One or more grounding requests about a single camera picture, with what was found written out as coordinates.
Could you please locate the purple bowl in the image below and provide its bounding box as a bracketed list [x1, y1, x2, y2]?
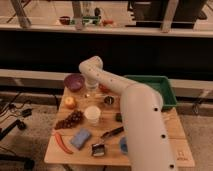
[64, 73, 85, 92]

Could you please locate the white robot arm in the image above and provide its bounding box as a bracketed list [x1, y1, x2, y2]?
[79, 56, 178, 171]

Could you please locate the wooden table board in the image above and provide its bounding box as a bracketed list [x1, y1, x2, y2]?
[44, 88, 195, 167]

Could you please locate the apple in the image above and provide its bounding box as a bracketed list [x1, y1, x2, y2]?
[64, 96, 76, 109]

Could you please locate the black sponge block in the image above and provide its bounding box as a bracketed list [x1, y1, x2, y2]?
[115, 113, 122, 122]

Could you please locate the white plastic cup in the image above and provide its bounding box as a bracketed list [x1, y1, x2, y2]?
[84, 106, 101, 125]

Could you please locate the small black white box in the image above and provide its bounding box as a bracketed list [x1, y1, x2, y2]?
[92, 143, 105, 157]

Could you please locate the orange bowl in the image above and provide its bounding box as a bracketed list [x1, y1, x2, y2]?
[99, 84, 110, 93]

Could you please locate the green plastic tray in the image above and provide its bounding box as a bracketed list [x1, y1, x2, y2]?
[126, 75, 177, 111]

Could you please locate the metal fork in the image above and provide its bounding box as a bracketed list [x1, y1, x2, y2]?
[84, 93, 106, 98]

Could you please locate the black handled spatula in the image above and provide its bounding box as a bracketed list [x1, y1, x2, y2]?
[101, 126, 124, 139]

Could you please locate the green item in background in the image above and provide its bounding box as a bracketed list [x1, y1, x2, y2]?
[82, 17, 100, 25]

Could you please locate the red bowl in background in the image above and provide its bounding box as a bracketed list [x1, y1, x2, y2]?
[59, 16, 70, 25]

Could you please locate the blue plastic cup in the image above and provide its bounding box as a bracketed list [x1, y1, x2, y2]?
[119, 137, 128, 155]

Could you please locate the red chili pepper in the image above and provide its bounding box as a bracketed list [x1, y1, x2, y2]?
[54, 132, 73, 154]

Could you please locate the bunch of dark grapes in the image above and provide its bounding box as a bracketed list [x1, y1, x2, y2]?
[55, 110, 83, 130]

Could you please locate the small metal cup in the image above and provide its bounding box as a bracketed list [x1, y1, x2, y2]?
[104, 96, 115, 106]

